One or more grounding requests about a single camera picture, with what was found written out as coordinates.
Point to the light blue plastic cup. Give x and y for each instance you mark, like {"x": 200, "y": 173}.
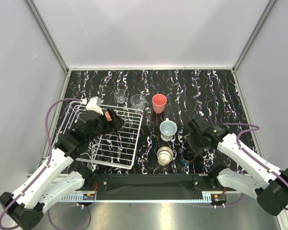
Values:
{"x": 168, "y": 129}

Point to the steel metal cup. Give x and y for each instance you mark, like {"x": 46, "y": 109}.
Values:
{"x": 164, "y": 156}

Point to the salmon ceramic mug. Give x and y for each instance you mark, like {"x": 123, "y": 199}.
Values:
{"x": 108, "y": 117}

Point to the white wire dish rack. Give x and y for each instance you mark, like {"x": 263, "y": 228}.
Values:
{"x": 117, "y": 149}

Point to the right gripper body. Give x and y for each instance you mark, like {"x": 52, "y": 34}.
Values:
{"x": 196, "y": 144}

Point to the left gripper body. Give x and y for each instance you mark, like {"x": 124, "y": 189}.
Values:
{"x": 102, "y": 128}

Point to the clear glass tumbler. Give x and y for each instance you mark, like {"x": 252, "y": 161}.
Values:
{"x": 138, "y": 103}

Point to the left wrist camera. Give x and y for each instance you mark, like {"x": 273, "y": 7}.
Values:
{"x": 93, "y": 104}

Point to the dark blue glass mug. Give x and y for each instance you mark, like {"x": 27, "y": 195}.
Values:
{"x": 186, "y": 156}

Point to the small clear faceted glass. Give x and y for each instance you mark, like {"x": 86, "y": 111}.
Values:
{"x": 120, "y": 96}

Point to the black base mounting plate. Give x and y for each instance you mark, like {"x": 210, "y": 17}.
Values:
{"x": 151, "y": 186}

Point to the pink plastic cup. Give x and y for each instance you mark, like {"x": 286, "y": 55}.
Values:
{"x": 159, "y": 102}

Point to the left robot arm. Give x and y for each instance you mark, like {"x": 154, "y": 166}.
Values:
{"x": 27, "y": 205}

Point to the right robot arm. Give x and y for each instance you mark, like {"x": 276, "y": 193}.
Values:
{"x": 265, "y": 182}

